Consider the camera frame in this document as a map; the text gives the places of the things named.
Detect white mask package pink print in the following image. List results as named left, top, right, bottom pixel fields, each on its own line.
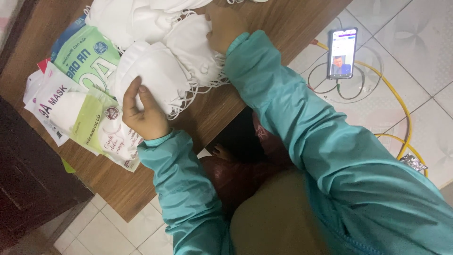
left=24, top=62, right=90, bottom=147

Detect black cable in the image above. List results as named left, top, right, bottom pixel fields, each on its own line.
left=306, top=62, right=366, bottom=101

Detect bright green packet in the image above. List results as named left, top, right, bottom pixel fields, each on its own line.
left=61, top=157, right=77, bottom=174

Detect person's left hand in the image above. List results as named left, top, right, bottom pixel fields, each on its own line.
left=122, top=76, right=171, bottom=141

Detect crumpled silver foil wrapper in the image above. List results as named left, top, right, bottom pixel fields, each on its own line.
left=399, top=153, right=429, bottom=173

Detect white cup-shaped face mask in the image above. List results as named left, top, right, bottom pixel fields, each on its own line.
left=164, top=14, right=231, bottom=88
left=114, top=40, right=201, bottom=120

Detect pile of white masks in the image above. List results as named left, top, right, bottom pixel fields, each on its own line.
left=84, top=0, right=270, bottom=51

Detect pink white fabric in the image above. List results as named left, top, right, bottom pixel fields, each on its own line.
left=0, top=0, right=23, bottom=50

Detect black smartphone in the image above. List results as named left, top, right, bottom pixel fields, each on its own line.
left=327, top=27, right=359, bottom=80

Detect blue mask package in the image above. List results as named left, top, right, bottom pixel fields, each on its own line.
left=50, top=14, right=88, bottom=61

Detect green mask package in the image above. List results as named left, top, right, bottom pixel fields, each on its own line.
left=52, top=24, right=122, bottom=97

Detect yellow cable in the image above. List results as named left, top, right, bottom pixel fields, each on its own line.
left=310, top=39, right=429, bottom=178

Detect person's foot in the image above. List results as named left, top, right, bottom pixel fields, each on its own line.
left=212, top=143, right=235, bottom=163

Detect person's red patterned trousers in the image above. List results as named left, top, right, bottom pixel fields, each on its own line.
left=199, top=110, right=301, bottom=217

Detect person's right hand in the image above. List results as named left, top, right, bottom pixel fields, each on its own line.
left=205, top=4, right=249, bottom=56

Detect dark wooden cabinet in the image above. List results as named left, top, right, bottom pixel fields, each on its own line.
left=0, top=95, right=95, bottom=250

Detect clear green-striped mask package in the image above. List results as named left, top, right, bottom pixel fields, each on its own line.
left=50, top=88, right=143, bottom=173

